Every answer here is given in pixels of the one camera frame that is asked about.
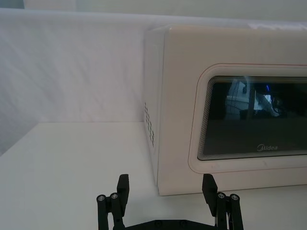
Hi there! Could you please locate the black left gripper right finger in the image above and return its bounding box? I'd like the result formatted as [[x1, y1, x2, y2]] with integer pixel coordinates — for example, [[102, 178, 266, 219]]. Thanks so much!
[[201, 173, 244, 230]]

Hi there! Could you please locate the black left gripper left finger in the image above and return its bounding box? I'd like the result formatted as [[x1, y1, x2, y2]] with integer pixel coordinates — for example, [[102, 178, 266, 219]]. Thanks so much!
[[96, 174, 130, 230]]

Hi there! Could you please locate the white curtain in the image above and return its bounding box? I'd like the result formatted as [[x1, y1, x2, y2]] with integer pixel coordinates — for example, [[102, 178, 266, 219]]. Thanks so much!
[[0, 7, 307, 124]]

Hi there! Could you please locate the white table cloth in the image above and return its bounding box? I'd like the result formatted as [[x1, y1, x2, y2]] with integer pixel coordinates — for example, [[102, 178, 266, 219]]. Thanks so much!
[[0, 121, 307, 230]]

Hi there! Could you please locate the cream microwave oven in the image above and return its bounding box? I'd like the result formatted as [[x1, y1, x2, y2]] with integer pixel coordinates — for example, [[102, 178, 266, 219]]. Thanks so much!
[[143, 23, 307, 198]]

